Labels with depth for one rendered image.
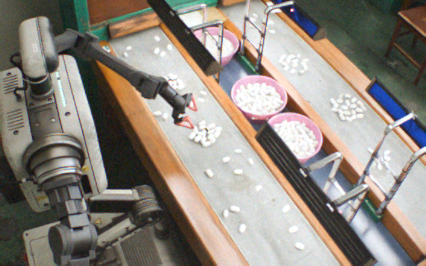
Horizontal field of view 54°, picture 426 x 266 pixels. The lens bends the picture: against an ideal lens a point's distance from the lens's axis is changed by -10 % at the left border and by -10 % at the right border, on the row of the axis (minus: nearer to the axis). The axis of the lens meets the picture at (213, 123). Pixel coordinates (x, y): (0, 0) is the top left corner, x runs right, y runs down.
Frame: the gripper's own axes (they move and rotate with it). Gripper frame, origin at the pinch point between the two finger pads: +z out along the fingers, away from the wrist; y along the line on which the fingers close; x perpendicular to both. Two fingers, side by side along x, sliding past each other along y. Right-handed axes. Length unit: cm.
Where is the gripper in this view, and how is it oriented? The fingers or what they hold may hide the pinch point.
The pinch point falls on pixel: (193, 118)
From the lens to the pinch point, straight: 186.0
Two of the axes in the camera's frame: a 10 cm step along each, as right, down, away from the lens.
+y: -1.2, 7.4, -6.6
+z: 5.9, 5.9, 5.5
